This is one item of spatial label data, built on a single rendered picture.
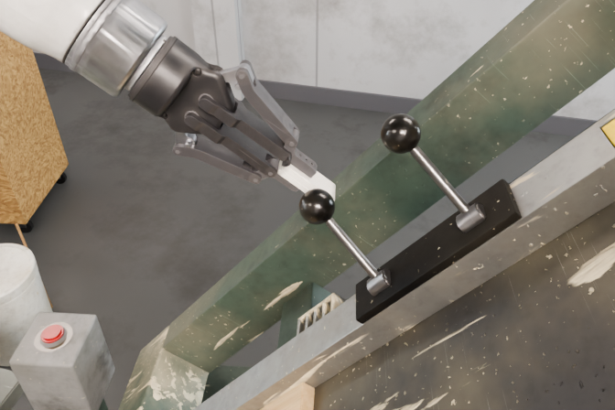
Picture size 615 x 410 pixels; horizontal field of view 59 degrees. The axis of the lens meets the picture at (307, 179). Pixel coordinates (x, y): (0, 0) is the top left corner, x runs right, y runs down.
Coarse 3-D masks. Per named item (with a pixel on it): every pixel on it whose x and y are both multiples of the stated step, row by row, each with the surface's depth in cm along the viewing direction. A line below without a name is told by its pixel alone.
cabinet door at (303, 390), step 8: (304, 384) 63; (288, 392) 64; (296, 392) 63; (304, 392) 62; (312, 392) 63; (280, 400) 64; (288, 400) 63; (296, 400) 62; (304, 400) 61; (312, 400) 62; (264, 408) 66; (272, 408) 65; (280, 408) 63; (288, 408) 62; (296, 408) 61; (304, 408) 60; (312, 408) 61
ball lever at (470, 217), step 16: (384, 128) 50; (400, 128) 49; (416, 128) 50; (384, 144) 51; (400, 144) 50; (416, 144) 50; (416, 160) 51; (432, 176) 50; (448, 192) 50; (464, 208) 50; (480, 208) 49; (464, 224) 49
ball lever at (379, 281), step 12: (312, 192) 56; (324, 192) 56; (300, 204) 56; (312, 204) 55; (324, 204) 55; (312, 216) 55; (324, 216) 55; (336, 228) 56; (348, 240) 56; (360, 252) 56; (360, 264) 56; (372, 276) 56; (384, 276) 55; (372, 288) 55; (384, 288) 55
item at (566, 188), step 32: (544, 160) 48; (576, 160) 45; (608, 160) 43; (512, 192) 49; (544, 192) 46; (576, 192) 44; (608, 192) 44; (512, 224) 47; (544, 224) 47; (576, 224) 46; (480, 256) 49; (512, 256) 49; (416, 288) 52; (448, 288) 52; (320, 320) 63; (352, 320) 58; (384, 320) 56; (416, 320) 55; (288, 352) 65; (320, 352) 60; (352, 352) 59; (256, 384) 67; (288, 384) 63
